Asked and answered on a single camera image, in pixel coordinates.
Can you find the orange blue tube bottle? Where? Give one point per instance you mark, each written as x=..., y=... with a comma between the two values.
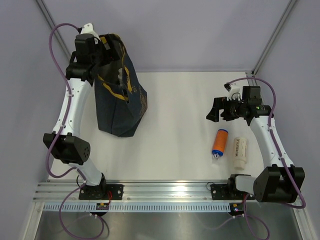
x=220, y=142

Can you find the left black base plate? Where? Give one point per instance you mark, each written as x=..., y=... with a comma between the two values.
x=112, y=191

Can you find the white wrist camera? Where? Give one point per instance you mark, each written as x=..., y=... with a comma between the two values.
x=233, y=91
x=88, y=28

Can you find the slotted grey cable duct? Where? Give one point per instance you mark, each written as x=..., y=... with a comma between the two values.
x=151, y=207

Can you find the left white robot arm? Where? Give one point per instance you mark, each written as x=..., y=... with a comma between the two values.
x=64, y=143

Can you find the clear bottle black cap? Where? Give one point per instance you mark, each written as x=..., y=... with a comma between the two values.
x=120, y=77

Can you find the aluminium mounting rail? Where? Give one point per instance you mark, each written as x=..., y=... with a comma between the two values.
x=134, y=191

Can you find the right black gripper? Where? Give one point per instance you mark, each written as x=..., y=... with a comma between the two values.
x=214, y=115

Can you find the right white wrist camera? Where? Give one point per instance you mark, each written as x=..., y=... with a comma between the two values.
x=233, y=91

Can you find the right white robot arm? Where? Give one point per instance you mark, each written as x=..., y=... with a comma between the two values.
x=280, y=180

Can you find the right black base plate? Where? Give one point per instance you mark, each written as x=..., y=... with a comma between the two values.
x=226, y=192

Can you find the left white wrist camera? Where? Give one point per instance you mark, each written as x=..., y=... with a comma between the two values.
x=88, y=28

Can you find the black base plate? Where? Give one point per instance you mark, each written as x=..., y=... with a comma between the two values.
x=112, y=191
x=226, y=192

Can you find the cream Murrayle bottle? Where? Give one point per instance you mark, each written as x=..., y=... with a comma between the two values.
x=239, y=155

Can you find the dark blue canvas bag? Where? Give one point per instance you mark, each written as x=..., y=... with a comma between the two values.
x=119, y=110

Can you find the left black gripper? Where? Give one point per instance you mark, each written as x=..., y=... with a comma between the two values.
x=112, y=53

